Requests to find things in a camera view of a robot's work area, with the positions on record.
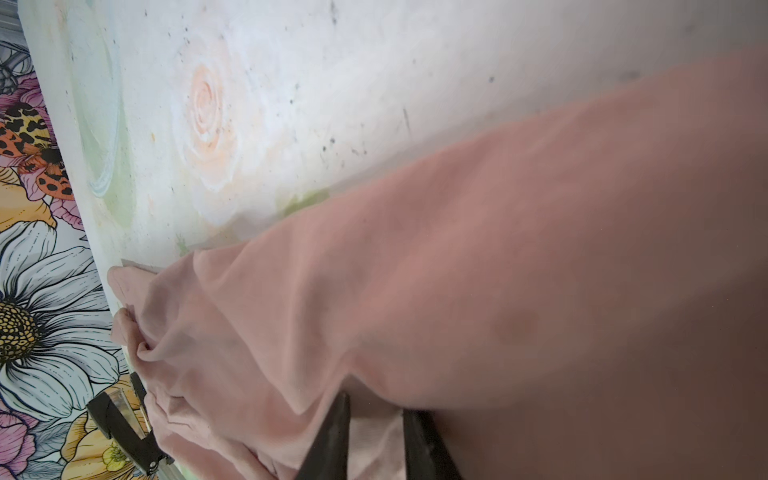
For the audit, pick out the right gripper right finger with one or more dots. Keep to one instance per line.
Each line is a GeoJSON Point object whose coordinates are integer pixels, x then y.
{"type": "Point", "coordinates": [426, 456]}

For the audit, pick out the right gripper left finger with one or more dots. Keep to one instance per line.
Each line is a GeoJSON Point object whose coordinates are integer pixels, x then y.
{"type": "Point", "coordinates": [327, 458]}

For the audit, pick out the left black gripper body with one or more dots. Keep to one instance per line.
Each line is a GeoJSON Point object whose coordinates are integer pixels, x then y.
{"type": "Point", "coordinates": [116, 419]}

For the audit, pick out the pink printed t-shirt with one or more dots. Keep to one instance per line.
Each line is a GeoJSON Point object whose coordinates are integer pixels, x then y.
{"type": "Point", "coordinates": [581, 295]}

